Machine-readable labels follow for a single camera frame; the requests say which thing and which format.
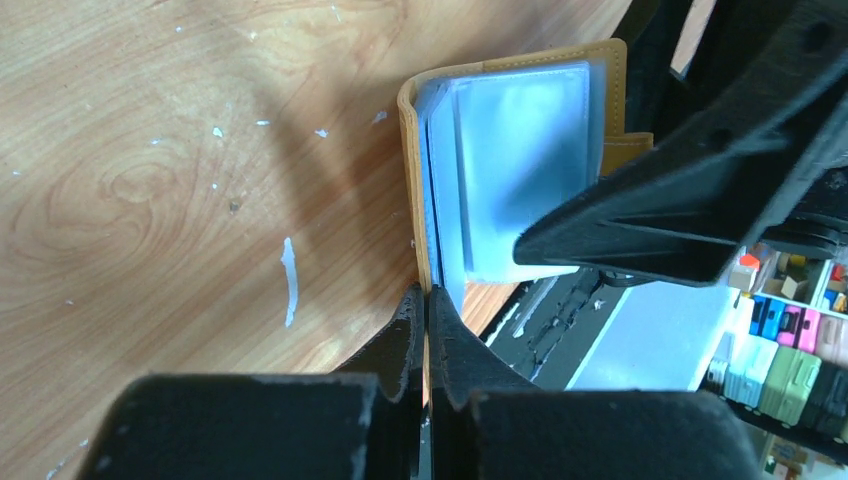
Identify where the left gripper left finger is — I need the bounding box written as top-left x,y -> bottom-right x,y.
336,283 -> 425,479

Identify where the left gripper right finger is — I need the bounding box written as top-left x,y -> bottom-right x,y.
427,286 -> 537,479

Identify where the yellow leather card holder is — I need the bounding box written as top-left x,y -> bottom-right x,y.
396,37 -> 656,293

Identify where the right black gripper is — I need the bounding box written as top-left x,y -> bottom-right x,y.
513,1 -> 847,286

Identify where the storage shelf with boxes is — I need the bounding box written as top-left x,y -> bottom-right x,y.
728,243 -> 847,319

